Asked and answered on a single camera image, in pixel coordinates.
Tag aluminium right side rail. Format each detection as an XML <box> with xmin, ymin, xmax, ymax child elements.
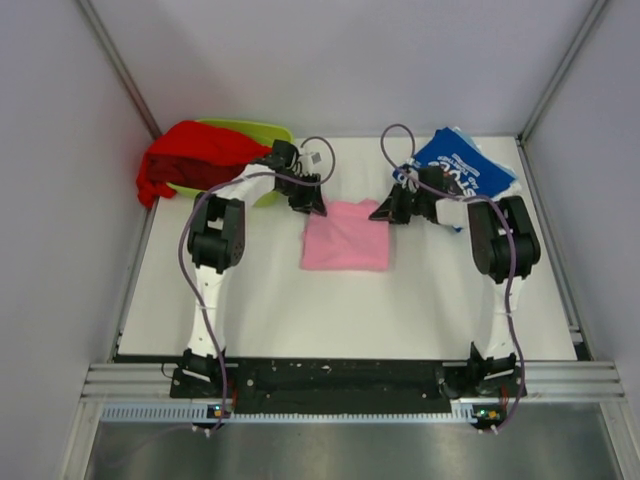
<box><xmin>515</xmin><ymin>136</ymin><xmax>594</xmax><ymax>361</ymax></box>

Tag aluminium left corner post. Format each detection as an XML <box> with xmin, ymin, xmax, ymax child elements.
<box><xmin>73</xmin><ymin>0</ymin><xmax>162</xmax><ymax>139</ymax></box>

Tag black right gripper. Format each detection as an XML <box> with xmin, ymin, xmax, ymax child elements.
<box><xmin>370</xmin><ymin>184</ymin><xmax>427</xmax><ymax>226</ymax></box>

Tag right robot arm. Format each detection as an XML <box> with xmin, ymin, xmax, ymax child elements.
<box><xmin>369</xmin><ymin>166</ymin><xmax>541</xmax><ymax>399</ymax></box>

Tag green plastic basin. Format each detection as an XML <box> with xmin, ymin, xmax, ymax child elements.
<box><xmin>167</xmin><ymin>118</ymin><xmax>295</xmax><ymax>208</ymax></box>

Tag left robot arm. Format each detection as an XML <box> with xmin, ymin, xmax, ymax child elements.
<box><xmin>178</xmin><ymin>140</ymin><xmax>336</xmax><ymax>397</ymax></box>

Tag aluminium right corner post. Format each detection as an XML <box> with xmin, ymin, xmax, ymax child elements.
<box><xmin>517</xmin><ymin>0</ymin><xmax>612</xmax><ymax>145</ymax></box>

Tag grey slotted cable duct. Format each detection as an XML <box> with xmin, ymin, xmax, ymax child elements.
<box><xmin>100</xmin><ymin>402</ymin><xmax>503</xmax><ymax>425</ymax></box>

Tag pink t-shirt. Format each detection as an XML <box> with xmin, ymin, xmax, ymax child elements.
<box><xmin>300</xmin><ymin>199</ymin><xmax>390</xmax><ymax>272</ymax></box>

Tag white folded t-shirt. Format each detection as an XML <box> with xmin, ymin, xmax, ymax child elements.
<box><xmin>469</xmin><ymin>137</ymin><xmax>523</xmax><ymax>214</ymax></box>

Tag blue printed folded t-shirt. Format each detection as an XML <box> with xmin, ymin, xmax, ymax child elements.
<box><xmin>392</xmin><ymin>128</ymin><xmax>516</xmax><ymax>234</ymax></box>

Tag red t-shirt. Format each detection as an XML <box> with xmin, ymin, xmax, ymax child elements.
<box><xmin>135</xmin><ymin>120</ymin><xmax>271</xmax><ymax>208</ymax></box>

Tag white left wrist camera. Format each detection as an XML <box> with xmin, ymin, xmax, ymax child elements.
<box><xmin>298</xmin><ymin>147</ymin><xmax>322</xmax><ymax>172</ymax></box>

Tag aluminium corner post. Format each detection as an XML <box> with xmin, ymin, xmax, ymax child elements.
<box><xmin>73</xmin><ymin>0</ymin><xmax>162</xmax><ymax>139</ymax></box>
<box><xmin>517</xmin><ymin>0</ymin><xmax>612</xmax><ymax>145</ymax></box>

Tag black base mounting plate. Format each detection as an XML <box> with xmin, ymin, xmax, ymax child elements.
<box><xmin>170</xmin><ymin>353</ymin><xmax>521</xmax><ymax>415</ymax></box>

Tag aluminium front frame rail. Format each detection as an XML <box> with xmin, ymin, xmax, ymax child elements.
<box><xmin>80</xmin><ymin>361</ymin><xmax>625</xmax><ymax>403</ymax></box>

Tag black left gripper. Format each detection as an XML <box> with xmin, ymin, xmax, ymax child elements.
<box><xmin>275</xmin><ymin>171</ymin><xmax>325</xmax><ymax>216</ymax></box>

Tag light blue folded t-shirt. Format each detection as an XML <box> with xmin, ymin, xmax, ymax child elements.
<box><xmin>453</xmin><ymin>127</ymin><xmax>477</xmax><ymax>148</ymax></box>

